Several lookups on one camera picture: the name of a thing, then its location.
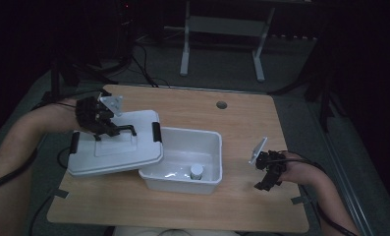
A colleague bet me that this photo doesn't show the black tripod stand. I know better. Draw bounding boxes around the black tripod stand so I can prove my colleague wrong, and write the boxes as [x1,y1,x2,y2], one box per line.
[269,29,348,134]
[40,57,119,109]

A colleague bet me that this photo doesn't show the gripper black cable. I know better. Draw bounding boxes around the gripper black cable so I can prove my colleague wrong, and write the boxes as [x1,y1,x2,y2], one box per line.
[274,149,360,236]
[0,148,39,195]

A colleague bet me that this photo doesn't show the person's right hand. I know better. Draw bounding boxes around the person's right hand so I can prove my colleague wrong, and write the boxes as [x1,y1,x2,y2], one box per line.
[278,151,311,185]

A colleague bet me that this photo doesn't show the dark equipment rack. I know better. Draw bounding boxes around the dark equipment rack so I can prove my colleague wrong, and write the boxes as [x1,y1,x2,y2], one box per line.
[109,0,139,65]

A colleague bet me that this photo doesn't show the pale power strip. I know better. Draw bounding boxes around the pale power strip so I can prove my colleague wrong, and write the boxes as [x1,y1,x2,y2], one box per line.
[270,33,318,42]

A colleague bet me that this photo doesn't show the white plastic storage box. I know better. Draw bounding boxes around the white plastic storage box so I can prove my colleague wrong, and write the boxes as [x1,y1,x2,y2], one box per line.
[138,126,224,196]

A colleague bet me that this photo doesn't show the person's left hand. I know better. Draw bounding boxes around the person's left hand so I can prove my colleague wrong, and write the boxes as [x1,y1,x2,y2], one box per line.
[49,99,83,134]

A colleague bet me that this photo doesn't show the white metal table frame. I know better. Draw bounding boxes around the white metal table frame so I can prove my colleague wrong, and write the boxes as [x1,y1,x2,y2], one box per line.
[163,0,277,84]

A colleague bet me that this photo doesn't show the small white bottle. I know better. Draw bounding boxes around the small white bottle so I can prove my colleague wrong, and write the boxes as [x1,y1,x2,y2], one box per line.
[189,163,205,181]

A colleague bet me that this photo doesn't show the white box lid black handle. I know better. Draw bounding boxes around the white box lid black handle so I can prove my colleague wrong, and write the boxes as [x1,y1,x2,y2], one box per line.
[66,109,165,178]

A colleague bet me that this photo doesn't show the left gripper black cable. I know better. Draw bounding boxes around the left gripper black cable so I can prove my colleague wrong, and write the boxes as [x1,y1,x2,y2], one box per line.
[0,148,39,195]

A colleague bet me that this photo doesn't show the grey tape piece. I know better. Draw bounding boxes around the grey tape piece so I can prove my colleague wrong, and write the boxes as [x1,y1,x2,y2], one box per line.
[54,188,70,200]
[290,195,310,206]

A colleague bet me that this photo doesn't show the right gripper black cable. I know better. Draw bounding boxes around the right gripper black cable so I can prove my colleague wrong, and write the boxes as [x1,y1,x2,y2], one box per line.
[274,149,360,236]

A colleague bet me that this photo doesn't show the black floor cables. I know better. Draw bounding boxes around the black floor cables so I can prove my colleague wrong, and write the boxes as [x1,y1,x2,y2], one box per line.
[129,41,171,89]

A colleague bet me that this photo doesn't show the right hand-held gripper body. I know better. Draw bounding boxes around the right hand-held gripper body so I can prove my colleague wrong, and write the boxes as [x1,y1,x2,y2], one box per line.
[248,137,288,180]

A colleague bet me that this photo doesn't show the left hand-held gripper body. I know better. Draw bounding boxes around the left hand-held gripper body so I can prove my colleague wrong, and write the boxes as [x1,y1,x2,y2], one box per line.
[75,92,125,136]

